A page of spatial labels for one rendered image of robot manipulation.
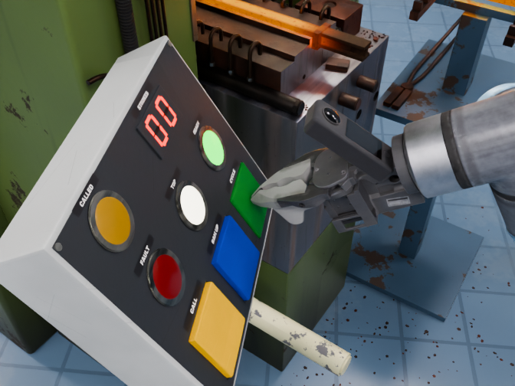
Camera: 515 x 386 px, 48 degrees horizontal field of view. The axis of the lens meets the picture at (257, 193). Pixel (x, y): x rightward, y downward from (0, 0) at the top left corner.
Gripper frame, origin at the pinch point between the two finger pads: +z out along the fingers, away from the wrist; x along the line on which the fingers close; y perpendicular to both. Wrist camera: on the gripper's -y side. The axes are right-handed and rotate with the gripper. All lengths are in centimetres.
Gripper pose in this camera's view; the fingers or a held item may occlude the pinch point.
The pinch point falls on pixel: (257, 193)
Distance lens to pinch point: 74.6
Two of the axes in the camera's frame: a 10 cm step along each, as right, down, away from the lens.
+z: -8.5, 2.5, 4.6
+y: 4.9, 6.8, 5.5
